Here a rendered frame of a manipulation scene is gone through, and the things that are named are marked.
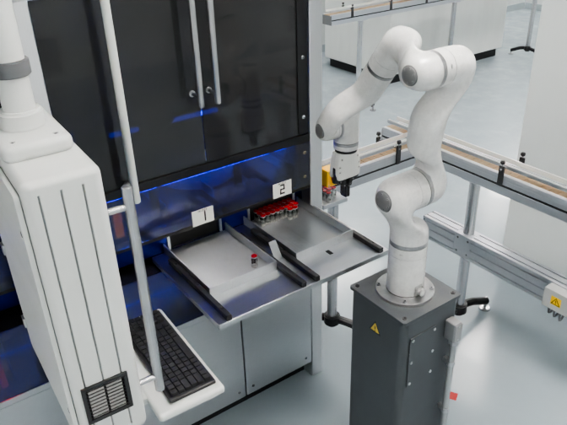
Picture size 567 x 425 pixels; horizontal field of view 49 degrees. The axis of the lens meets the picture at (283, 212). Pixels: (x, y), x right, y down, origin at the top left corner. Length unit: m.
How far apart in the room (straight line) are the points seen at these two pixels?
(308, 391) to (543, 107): 1.77
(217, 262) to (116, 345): 0.72
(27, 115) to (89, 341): 0.53
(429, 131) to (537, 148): 1.70
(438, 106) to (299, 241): 0.81
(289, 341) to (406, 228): 1.07
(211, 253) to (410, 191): 0.79
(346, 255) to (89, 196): 1.11
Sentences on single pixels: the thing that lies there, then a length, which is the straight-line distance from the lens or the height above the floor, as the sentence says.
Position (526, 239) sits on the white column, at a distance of 3.61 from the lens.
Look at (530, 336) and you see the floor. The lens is 3.40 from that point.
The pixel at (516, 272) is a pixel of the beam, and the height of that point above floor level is 0.50.
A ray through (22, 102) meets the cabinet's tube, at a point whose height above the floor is 1.65.
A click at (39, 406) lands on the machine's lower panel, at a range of 2.34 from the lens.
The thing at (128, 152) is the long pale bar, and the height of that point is 1.36.
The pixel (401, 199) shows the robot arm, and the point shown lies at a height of 1.24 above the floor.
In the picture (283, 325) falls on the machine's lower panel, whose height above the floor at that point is 0.37.
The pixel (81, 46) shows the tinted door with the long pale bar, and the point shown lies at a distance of 1.88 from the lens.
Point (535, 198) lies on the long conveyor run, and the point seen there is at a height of 0.89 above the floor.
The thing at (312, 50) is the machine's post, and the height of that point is 1.52.
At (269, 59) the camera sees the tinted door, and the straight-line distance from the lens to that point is 2.17.
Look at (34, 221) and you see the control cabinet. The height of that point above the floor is 1.47.
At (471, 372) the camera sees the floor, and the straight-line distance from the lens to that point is 3.12.
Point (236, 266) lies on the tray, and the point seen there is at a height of 0.88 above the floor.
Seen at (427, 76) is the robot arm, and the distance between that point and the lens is 1.63.
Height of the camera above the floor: 2.07
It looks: 29 degrees down
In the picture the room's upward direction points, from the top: 2 degrees counter-clockwise
